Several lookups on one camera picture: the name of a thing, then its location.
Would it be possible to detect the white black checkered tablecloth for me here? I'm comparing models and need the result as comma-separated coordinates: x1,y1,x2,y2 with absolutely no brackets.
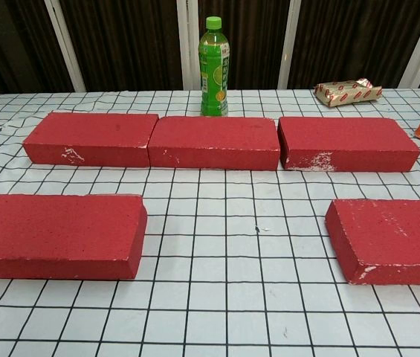
0,87,420,357

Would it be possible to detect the green tea bottle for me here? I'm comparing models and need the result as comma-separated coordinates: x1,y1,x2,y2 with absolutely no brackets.
198,16,230,117

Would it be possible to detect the gold red snack packet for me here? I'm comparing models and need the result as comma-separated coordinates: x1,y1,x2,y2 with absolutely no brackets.
313,77,384,109

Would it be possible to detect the red foam brick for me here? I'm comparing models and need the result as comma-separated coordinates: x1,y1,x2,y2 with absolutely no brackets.
324,199,420,286
22,112,160,168
147,115,281,171
277,116,420,173
0,193,149,280

